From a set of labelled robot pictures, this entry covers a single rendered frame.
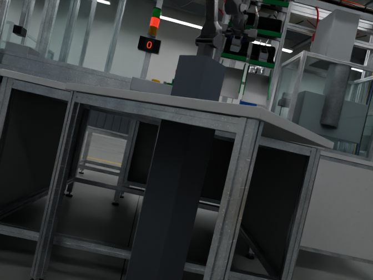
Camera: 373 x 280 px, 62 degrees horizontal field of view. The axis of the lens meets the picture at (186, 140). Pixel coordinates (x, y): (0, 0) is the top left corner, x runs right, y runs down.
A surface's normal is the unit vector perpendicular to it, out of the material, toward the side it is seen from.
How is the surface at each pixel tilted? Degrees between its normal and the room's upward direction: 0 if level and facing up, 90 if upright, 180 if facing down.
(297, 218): 90
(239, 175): 90
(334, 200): 90
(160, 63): 90
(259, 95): 45
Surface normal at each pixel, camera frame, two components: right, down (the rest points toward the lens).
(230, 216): -0.61, -0.13
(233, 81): 0.07, -0.70
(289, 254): 0.05, 0.03
